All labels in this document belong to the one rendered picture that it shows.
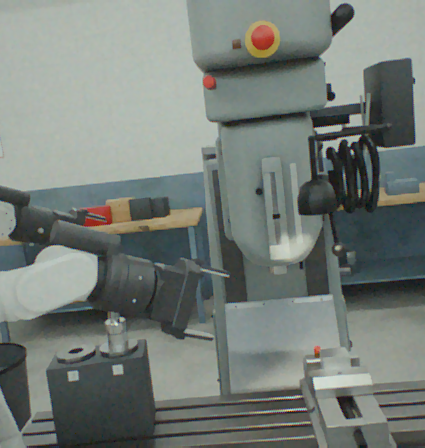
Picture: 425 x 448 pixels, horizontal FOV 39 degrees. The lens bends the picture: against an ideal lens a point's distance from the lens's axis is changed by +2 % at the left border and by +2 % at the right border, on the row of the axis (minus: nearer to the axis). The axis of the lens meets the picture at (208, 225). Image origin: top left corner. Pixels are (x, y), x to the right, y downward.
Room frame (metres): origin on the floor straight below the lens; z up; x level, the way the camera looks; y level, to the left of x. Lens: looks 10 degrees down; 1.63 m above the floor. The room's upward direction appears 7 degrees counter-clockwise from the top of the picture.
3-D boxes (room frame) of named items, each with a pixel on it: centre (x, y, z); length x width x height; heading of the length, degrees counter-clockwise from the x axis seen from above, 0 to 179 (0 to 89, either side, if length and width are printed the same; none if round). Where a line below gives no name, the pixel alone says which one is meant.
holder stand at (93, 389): (1.34, 0.29, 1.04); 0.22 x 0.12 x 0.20; 91
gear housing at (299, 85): (1.35, -0.15, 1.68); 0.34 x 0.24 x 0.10; 176
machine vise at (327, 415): (1.27, -0.25, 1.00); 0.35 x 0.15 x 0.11; 178
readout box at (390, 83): (1.58, -0.51, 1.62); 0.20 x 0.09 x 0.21; 176
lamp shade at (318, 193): (1.10, -0.21, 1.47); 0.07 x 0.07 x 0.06
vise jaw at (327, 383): (1.24, -0.25, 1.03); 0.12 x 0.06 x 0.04; 88
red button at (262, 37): (1.06, -0.13, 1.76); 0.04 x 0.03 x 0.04; 86
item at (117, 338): (1.34, 0.24, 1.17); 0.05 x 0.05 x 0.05
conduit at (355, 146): (1.56, -0.37, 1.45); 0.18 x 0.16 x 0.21; 176
